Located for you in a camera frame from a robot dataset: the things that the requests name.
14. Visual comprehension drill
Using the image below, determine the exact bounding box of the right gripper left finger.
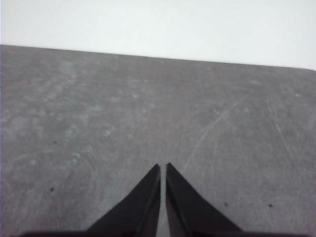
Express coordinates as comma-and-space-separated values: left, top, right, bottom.
86, 163, 161, 233

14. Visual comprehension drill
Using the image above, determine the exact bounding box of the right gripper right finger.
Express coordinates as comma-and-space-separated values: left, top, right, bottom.
165, 162, 243, 233

